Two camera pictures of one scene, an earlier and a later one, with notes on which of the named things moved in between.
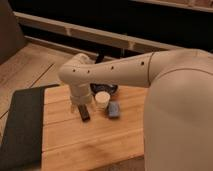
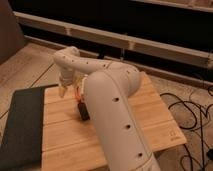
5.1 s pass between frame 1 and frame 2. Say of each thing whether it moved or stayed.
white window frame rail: stayed
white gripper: moved
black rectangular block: stayed
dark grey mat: stayed
